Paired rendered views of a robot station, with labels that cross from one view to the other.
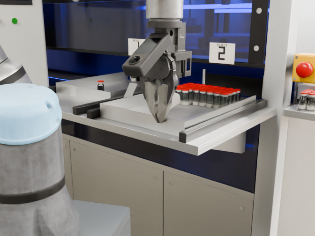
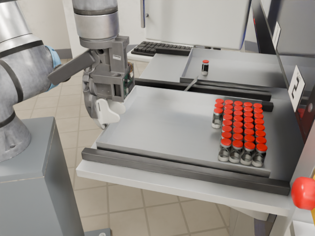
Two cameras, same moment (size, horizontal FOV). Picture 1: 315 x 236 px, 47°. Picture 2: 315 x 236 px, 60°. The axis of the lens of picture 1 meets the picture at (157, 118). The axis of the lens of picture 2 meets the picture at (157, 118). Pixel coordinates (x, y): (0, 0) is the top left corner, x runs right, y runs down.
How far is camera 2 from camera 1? 0.83 m
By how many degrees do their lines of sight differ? 61
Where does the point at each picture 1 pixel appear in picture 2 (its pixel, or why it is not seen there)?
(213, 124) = (129, 162)
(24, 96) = not seen: outside the picture
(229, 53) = (297, 93)
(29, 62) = (227, 18)
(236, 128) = (153, 183)
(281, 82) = not seen: hidden behind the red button
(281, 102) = (294, 208)
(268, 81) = (299, 166)
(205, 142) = (89, 171)
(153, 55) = (63, 69)
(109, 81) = (257, 61)
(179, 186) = not seen: hidden behind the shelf
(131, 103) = (173, 96)
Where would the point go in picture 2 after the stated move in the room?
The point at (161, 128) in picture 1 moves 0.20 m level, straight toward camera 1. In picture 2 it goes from (108, 133) to (13, 158)
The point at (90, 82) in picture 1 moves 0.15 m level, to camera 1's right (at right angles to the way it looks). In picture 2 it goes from (231, 56) to (260, 72)
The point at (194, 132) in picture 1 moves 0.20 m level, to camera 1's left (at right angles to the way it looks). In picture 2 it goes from (94, 156) to (74, 108)
